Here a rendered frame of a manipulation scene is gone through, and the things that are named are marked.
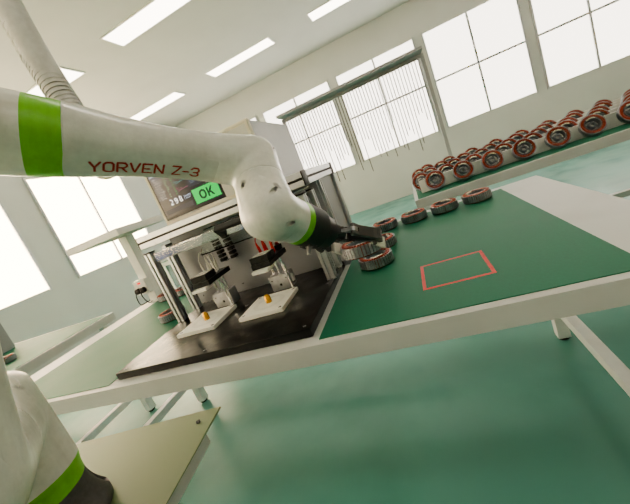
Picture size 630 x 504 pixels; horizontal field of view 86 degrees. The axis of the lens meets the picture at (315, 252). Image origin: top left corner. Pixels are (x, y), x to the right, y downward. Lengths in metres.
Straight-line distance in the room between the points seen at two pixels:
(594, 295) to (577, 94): 7.20
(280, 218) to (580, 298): 0.53
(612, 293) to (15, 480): 0.83
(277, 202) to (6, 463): 0.45
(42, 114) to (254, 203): 0.31
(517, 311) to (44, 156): 0.79
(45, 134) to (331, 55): 7.14
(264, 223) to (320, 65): 7.08
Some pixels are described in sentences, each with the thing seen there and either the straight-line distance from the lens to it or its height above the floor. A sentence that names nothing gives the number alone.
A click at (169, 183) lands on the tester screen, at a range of 1.27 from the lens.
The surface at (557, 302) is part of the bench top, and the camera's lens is 0.73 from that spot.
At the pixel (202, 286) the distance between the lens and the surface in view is 1.21.
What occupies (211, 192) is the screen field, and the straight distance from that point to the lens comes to 1.18.
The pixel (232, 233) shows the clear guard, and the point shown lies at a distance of 0.87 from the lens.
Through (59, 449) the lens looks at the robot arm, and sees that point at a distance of 0.65.
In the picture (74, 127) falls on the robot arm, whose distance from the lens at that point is 0.61.
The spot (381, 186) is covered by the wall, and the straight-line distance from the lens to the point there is 7.34.
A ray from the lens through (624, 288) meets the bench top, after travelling 0.76.
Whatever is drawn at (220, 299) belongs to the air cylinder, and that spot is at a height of 0.80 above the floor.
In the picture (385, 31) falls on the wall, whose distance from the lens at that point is 7.53.
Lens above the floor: 1.09
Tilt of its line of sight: 12 degrees down
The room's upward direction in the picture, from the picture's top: 22 degrees counter-clockwise
